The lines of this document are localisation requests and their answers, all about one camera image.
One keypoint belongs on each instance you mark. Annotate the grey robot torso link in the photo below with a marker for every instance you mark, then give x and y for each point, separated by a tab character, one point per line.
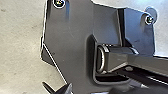
116	58

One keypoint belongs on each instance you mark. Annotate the black bar on robot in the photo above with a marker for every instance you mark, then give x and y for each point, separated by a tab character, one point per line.
146	78

